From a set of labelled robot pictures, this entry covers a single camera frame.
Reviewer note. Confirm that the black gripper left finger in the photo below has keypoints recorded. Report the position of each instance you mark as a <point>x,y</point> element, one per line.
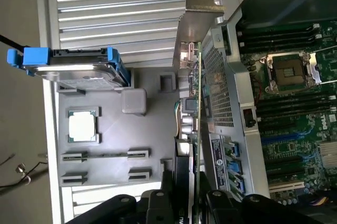
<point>158,208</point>

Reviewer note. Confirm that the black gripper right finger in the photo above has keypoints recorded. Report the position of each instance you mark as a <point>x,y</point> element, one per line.
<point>221,208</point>

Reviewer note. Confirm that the blue slot retention clip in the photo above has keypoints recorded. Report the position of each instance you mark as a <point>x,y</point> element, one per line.
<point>235,149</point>
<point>241,184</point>
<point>235,167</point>

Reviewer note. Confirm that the white expansion slot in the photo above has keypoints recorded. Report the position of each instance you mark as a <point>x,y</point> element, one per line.
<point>285,186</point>

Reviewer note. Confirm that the long black expansion slot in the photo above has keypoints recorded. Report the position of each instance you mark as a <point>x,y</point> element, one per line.
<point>276,126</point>
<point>284,171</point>
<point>283,160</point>

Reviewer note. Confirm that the grey plastic parts rack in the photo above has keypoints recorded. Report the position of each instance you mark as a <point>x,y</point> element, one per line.
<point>118,134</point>

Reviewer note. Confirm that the silver CPU chip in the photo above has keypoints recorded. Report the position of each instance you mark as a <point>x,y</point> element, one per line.
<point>82,126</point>

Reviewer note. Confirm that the green Dell motherboard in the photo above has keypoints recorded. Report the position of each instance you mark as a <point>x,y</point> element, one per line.
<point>310,129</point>

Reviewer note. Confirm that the silver chipset heatsink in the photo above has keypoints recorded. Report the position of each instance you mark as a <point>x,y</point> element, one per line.
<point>329,155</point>

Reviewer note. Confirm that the open grey PC case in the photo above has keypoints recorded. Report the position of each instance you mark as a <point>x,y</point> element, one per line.
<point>237,82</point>

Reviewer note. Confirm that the CPU socket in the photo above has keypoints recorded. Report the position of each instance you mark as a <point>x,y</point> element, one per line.
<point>287,72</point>

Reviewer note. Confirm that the hard disk in blue carrier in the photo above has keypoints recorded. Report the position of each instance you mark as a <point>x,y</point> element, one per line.
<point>79,76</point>

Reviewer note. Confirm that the silver socket cover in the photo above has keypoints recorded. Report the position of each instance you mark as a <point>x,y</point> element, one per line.
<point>316,71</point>

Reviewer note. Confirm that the black intrusion switch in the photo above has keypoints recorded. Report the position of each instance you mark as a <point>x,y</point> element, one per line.
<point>249,118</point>

